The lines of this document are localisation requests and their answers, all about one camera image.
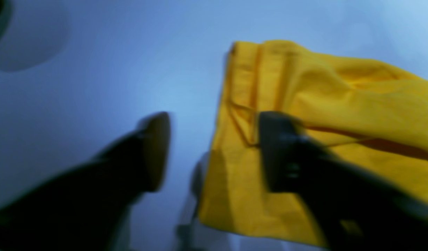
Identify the yellow T-shirt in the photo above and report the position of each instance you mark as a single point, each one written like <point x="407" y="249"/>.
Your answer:
<point x="368" y="112"/>

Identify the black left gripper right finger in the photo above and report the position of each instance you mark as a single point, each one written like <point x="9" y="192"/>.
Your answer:
<point x="355" y="209"/>

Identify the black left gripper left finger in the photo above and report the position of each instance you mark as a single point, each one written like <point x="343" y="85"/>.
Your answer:
<point x="82" y="209"/>

